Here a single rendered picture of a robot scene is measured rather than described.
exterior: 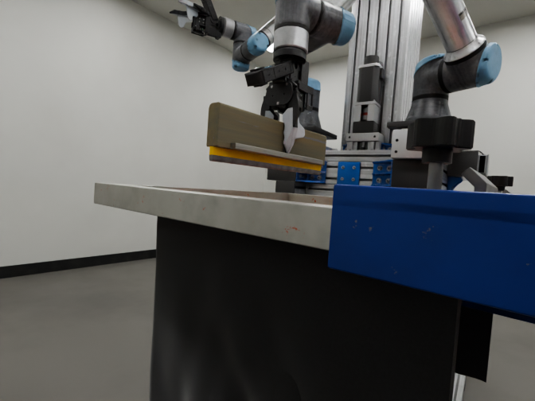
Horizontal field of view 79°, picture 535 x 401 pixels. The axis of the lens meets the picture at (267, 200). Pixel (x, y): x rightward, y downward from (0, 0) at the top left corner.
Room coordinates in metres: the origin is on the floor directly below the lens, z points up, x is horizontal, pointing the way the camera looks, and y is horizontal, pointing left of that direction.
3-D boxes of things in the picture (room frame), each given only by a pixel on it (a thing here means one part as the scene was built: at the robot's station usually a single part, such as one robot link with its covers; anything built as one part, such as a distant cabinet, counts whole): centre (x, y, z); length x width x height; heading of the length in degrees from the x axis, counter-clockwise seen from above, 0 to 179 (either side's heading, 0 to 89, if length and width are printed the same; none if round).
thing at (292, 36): (0.71, -0.02, 1.31); 0.08 x 0.08 x 0.05
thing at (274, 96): (0.71, -0.03, 1.23); 0.09 x 0.08 x 0.12; 141
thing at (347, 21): (0.77, -0.10, 1.39); 0.11 x 0.11 x 0.08; 29
